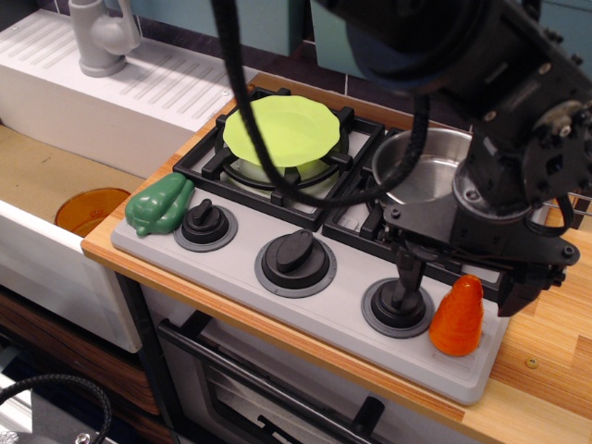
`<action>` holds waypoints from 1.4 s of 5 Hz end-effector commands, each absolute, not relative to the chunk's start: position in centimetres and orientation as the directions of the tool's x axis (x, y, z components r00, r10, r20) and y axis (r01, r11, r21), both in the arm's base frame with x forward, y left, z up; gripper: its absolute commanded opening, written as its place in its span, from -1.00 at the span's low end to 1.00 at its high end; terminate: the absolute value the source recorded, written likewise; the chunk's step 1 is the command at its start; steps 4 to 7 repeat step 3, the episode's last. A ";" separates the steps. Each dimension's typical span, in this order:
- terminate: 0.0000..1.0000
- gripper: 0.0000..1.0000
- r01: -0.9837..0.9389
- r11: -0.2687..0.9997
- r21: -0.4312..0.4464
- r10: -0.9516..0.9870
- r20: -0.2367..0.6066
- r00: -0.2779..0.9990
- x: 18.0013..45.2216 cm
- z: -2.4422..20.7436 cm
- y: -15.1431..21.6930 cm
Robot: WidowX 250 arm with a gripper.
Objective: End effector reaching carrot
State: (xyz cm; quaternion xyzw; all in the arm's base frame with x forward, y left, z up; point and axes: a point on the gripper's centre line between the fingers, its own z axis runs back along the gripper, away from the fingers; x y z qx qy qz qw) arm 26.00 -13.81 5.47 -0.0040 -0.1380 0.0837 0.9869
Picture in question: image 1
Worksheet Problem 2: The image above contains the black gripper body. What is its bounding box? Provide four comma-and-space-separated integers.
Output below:
384, 193, 580, 289

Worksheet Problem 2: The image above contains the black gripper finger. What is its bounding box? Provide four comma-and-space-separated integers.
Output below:
391, 248, 426, 313
497, 270, 553, 317

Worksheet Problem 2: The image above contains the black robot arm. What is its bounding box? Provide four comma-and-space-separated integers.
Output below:
325, 1, 591, 316

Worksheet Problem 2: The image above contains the orange toy carrot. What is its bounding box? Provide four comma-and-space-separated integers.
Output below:
428, 275, 484, 356

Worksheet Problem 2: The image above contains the black right stove knob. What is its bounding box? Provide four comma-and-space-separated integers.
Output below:
362, 278, 436, 339

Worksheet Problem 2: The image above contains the black stove knob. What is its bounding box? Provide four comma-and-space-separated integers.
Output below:
362, 278, 436, 339
173, 199, 239, 253
254, 229, 337, 299

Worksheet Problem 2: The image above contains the black right burner grate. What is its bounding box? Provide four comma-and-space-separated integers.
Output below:
322, 128, 549, 304

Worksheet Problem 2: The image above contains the grey toy stove top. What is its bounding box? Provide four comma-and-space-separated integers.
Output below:
109, 129, 555, 407

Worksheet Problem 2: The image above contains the brass screw in counter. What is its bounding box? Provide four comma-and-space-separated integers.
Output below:
525, 358, 538, 369

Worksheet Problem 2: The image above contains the stainless steel pan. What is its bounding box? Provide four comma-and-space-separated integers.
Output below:
371, 129, 471, 208

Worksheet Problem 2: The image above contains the black middle stove knob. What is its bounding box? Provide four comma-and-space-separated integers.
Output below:
254, 229, 337, 299

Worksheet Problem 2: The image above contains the light green plastic plate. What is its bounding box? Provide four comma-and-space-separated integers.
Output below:
252, 95, 340, 167

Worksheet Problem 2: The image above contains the black left stove knob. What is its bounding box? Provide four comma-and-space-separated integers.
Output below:
173, 199, 239, 253

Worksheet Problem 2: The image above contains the toy oven door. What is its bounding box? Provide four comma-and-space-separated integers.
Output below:
153, 312, 471, 443

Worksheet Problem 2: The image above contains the green toy bell pepper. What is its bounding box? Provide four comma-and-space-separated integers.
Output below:
125, 172, 194, 238

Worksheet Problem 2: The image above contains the orange plastic sink drain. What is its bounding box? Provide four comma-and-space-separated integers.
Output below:
54, 187, 130, 237

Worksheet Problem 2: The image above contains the white toy sink unit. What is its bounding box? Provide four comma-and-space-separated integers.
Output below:
1, 9, 232, 353

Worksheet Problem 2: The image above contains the grey toy faucet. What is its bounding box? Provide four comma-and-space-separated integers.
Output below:
68, 0, 141, 78

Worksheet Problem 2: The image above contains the black oven door handle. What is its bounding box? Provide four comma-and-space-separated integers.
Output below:
156, 311, 385, 443

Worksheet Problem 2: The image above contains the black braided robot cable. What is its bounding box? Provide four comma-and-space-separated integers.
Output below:
210, 0, 577, 237

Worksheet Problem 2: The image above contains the black braided cable lower left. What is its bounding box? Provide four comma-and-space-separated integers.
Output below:
0, 373, 114, 444

